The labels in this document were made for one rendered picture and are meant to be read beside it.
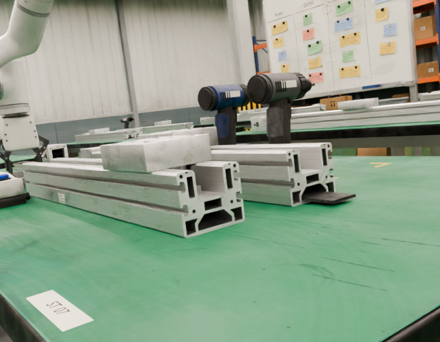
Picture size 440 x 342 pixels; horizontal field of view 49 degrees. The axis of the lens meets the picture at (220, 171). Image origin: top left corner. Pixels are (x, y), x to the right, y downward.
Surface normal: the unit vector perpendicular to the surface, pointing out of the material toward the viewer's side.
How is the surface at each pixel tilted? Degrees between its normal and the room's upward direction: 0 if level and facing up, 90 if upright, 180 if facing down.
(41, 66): 90
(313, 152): 90
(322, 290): 0
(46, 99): 90
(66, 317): 0
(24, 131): 91
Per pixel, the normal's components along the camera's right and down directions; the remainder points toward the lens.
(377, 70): -0.80, 0.17
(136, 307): -0.12, -0.99
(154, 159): 0.58, 0.03
